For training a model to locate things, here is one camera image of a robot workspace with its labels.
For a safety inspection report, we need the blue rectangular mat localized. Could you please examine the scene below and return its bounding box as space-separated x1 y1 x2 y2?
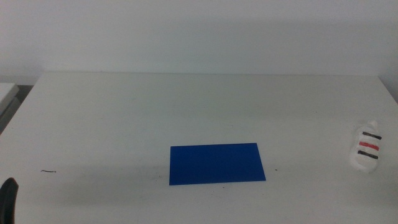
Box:
169 142 267 186

